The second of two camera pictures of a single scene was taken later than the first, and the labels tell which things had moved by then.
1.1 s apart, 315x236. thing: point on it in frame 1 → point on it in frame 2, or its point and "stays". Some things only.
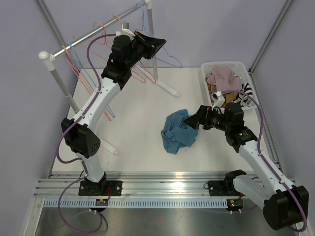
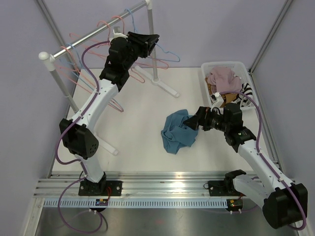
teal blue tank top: x=175 y=132 stays
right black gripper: x=201 y=117 stays
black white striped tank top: x=245 y=100 stays
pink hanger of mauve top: x=140 y=65 → x=131 y=71
